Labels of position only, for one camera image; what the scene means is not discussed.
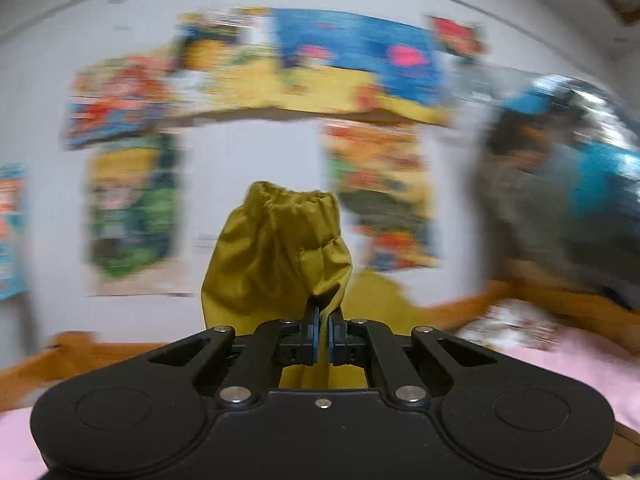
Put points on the floral patterned bedding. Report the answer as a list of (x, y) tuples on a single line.
[(510, 325)]

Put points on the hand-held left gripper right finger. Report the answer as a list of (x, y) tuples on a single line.
[(334, 340)]

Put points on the olive and cream jacket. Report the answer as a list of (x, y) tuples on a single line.
[(265, 260)]

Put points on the wooden bed frame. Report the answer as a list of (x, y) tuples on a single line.
[(550, 305)]

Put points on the blue and yellow wall poster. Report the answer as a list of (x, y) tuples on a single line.
[(340, 55)]

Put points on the colourful cartoon wall poster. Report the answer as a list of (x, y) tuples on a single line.
[(382, 185)]

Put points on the orange and red wall poster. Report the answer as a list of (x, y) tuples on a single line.
[(120, 100)]

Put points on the light blue wall poster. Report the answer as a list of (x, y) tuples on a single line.
[(11, 230)]

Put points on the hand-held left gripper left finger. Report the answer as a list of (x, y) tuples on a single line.
[(313, 332)]

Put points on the green wall poster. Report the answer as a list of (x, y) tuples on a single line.
[(132, 210)]

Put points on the pink bed sheet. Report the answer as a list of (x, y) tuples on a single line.
[(575, 375)]

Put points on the small red wall poster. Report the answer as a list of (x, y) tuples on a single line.
[(457, 35)]

